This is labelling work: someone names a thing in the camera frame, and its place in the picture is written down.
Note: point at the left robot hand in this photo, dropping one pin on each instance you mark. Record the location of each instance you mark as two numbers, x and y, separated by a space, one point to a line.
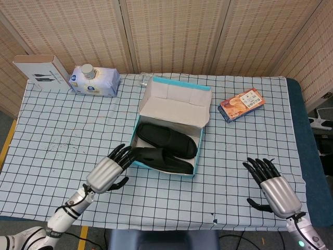
104 174

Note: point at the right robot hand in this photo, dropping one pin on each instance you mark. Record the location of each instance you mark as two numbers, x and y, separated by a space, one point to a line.
281 195

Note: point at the blue checked tablecloth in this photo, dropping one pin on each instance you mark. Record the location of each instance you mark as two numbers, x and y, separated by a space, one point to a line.
234 169

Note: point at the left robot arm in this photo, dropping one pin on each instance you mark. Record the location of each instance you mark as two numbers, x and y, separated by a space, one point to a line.
62 218

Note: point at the clear plastic wrapper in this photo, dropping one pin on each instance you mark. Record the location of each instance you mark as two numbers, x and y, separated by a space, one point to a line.
145 80

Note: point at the orange blue snack box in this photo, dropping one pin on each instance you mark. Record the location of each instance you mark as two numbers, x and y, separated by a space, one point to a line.
242 104

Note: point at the blue white tissue pack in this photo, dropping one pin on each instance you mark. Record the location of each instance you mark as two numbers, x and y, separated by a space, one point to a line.
101 86

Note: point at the woven bamboo folding screen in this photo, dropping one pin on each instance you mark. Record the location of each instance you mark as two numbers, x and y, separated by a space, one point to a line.
169 31

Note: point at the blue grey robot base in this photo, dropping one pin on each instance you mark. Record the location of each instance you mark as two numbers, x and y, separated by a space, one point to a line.
161 240

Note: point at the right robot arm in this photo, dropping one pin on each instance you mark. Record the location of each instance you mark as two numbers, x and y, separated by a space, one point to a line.
307 234

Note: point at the black slide sandal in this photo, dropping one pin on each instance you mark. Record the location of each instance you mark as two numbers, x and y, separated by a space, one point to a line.
166 138
166 164

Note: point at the dark blue padded table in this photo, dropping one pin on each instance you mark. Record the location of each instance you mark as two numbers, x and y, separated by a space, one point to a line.
299 117

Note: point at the teal cardboard shoe box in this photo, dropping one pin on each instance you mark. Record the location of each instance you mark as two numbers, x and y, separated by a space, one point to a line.
177 104

